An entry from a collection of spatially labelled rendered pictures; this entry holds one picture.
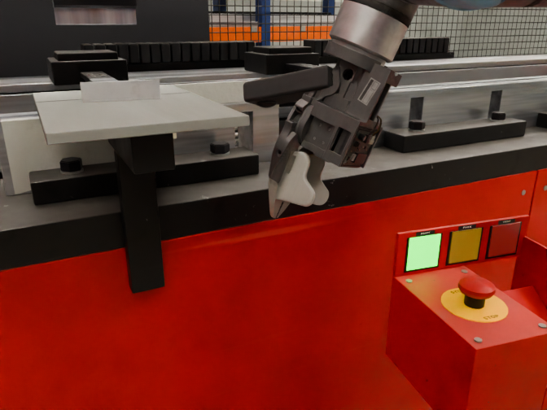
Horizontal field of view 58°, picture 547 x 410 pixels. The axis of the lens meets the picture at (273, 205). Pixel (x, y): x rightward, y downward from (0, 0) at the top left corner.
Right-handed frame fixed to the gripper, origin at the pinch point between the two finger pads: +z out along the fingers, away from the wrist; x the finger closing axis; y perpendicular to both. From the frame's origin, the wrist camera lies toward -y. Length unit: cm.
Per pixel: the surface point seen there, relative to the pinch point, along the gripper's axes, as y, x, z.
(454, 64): -10, 79, -30
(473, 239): 20.3, 16.4, -5.0
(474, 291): 24.2, 5.6, -2.0
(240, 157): -10.8, 5.7, -1.5
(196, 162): -13.6, 0.3, 0.8
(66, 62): -45.1, 0.0, -2.0
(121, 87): -16.7, -13.0, -6.6
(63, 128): -8.1, -25.2, -4.3
